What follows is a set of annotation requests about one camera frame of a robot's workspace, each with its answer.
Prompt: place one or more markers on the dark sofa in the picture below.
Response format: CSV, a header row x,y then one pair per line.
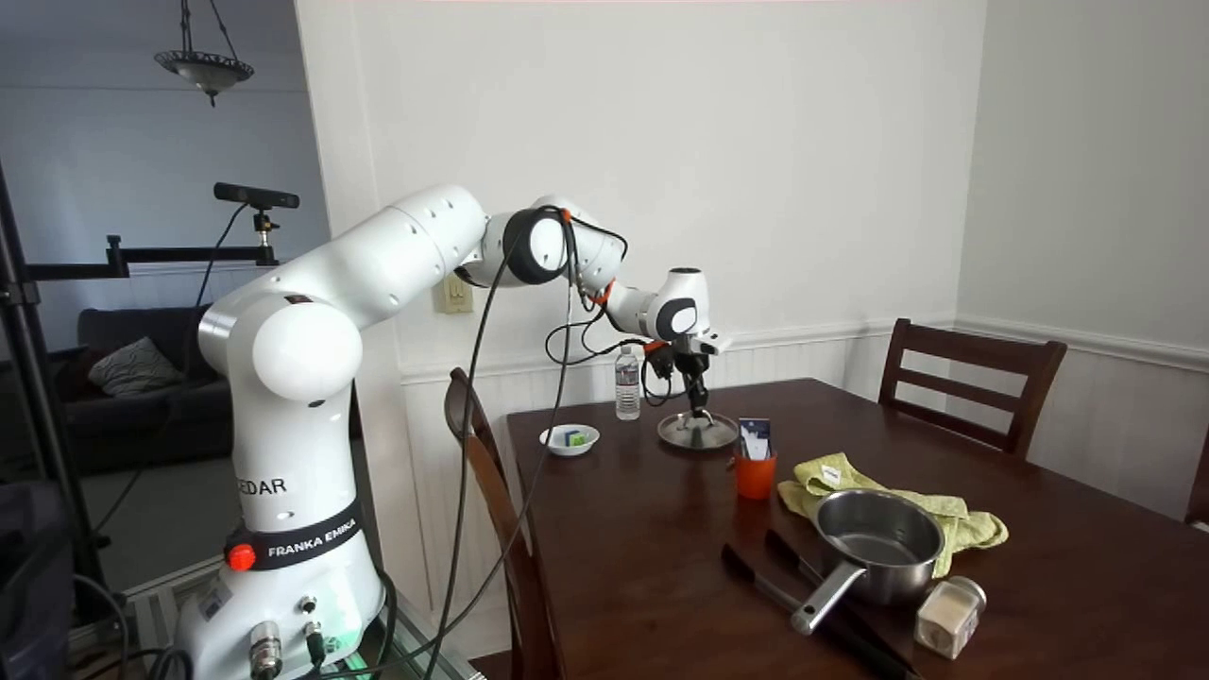
x,y
154,421

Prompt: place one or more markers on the glass spice jar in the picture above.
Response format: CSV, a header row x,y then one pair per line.
x,y
951,619

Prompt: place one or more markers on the yellow cloth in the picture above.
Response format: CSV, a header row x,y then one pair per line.
x,y
824,478

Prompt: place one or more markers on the hanging ceiling lamp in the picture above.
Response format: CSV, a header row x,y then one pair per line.
x,y
206,67

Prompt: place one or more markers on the green item in dish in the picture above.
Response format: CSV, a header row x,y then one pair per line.
x,y
580,440

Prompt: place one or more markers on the beige wall outlet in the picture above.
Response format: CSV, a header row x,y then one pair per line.
x,y
452,295

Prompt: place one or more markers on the grey pillow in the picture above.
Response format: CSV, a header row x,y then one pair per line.
x,y
132,368

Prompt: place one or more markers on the orange cup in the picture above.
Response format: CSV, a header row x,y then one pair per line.
x,y
755,478

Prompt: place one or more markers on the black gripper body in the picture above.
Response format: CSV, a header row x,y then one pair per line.
x,y
692,373

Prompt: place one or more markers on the dark wooden chair edge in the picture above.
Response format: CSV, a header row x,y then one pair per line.
x,y
1198,484

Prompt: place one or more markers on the silver saucepan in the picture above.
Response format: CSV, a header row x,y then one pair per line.
x,y
883,541

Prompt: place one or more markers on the blue white packet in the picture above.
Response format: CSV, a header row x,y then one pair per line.
x,y
755,440

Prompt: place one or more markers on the silver pot lid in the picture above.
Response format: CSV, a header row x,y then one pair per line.
x,y
697,434

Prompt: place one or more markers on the small white dish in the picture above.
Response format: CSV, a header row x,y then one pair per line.
x,y
562,443

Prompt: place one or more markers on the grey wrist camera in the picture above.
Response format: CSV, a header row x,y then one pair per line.
x,y
702,343

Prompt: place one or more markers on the clear plastic water bottle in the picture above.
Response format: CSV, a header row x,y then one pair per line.
x,y
630,382

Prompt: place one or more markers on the dark wooden curved chair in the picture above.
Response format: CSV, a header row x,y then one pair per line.
x,y
485,465

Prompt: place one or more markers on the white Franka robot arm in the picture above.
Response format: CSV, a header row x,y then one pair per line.
x,y
328,290

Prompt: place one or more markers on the dark wooden slatted chair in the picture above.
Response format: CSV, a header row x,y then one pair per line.
x,y
970,352

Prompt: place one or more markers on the black tripod pole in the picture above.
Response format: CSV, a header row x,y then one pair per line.
x,y
33,381

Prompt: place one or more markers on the black camera on stand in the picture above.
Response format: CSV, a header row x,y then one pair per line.
x,y
253,196

